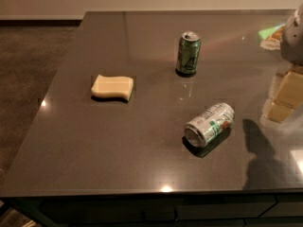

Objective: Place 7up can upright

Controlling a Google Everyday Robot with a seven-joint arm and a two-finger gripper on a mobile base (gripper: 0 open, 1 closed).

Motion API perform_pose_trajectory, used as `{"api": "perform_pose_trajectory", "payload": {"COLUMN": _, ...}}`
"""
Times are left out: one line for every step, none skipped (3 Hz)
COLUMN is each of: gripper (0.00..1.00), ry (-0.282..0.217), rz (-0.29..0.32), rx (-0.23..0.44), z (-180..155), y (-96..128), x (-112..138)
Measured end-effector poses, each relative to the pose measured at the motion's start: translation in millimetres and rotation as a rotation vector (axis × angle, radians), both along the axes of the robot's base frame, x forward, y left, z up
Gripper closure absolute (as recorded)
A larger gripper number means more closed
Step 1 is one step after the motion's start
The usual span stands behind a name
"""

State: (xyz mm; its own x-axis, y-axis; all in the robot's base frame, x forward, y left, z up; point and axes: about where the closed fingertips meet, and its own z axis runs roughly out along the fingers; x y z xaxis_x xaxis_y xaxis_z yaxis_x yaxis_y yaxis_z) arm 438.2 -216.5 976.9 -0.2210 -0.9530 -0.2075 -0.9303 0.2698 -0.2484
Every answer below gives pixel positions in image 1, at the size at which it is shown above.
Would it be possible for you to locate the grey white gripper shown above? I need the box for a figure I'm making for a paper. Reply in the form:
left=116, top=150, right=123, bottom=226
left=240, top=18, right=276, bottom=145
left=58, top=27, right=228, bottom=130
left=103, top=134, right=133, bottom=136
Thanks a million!
left=266, top=4, right=303, bottom=122

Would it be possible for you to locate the yellow sponge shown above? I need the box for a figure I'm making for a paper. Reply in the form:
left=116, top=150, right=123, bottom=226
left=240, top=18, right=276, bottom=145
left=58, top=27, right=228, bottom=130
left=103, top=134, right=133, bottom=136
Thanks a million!
left=91, top=75, right=134, bottom=101

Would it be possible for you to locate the green soda can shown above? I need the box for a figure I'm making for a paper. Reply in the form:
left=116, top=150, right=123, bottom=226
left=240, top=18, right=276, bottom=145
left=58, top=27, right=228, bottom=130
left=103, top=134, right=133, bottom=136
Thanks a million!
left=176, top=31, right=201, bottom=77

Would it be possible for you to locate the silver 7up can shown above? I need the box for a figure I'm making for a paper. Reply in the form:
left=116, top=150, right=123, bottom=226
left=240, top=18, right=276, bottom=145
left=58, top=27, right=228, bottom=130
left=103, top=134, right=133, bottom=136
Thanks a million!
left=184, top=103, right=235, bottom=148

